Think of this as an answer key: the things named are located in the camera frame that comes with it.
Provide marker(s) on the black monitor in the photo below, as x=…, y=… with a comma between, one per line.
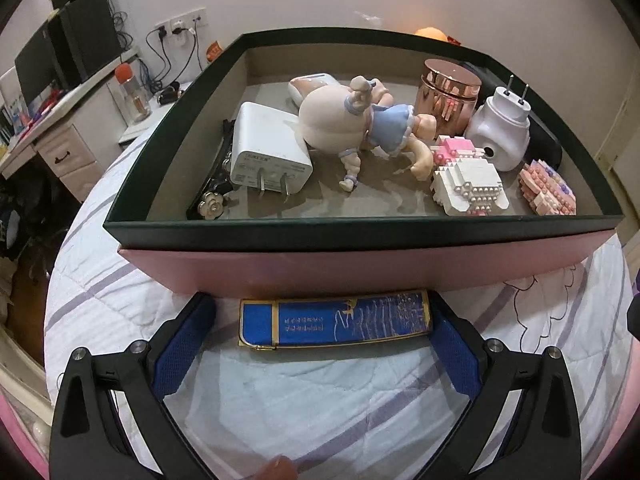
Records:
x=35, y=65

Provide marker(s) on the black office chair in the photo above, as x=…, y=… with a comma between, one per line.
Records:
x=20, y=220

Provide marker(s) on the white charger adapter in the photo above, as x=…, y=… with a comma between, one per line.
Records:
x=265, y=135

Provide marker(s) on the black computer tower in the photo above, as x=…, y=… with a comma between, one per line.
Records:
x=90, y=40

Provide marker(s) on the person's left hand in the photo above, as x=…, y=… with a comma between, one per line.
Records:
x=275, y=469

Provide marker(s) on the white and pink block figure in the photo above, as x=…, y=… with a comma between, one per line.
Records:
x=470, y=185

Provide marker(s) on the white wall socket strip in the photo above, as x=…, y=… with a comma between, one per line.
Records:
x=185, y=20

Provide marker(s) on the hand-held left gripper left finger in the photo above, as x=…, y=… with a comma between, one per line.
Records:
x=182, y=355

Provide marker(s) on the orange snack bag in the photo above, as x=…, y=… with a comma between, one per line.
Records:
x=215, y=51

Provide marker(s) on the clear bag of oranges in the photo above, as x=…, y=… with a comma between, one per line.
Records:
x=370, y=19

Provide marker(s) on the white nightstand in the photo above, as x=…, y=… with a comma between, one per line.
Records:
x=156, y=122

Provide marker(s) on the clear bottle with orange cap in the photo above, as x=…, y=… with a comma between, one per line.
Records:
x=132, y=97

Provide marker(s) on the black hair clip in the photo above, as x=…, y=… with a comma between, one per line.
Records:
x=212, y=200

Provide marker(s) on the pink printed blanket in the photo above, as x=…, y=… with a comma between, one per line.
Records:
x=607, y=425

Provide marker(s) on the rose gold jar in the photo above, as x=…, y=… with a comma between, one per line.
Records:
x=445, y=95

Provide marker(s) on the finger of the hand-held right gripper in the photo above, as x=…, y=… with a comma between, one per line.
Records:
x=635, y=310

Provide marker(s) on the white desk with drawers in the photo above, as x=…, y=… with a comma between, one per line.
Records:
x=65, y=160

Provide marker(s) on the blue case with gold trim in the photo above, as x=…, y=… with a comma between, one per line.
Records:
x=350, y=320

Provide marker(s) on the small black device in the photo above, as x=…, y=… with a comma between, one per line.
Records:
x=169, y=94

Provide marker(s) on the doll figurine with blue dress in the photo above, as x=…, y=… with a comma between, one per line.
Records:
x=325, y=115

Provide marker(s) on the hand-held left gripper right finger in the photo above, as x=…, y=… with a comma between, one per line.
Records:
x=452, y=350

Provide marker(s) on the orange octopus plush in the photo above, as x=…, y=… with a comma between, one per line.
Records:
x=430, y=32

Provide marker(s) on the dark green box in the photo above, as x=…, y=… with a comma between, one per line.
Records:
x=350, y=270

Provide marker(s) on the white plug-in night light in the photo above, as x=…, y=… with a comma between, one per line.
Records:
x=495, y=125

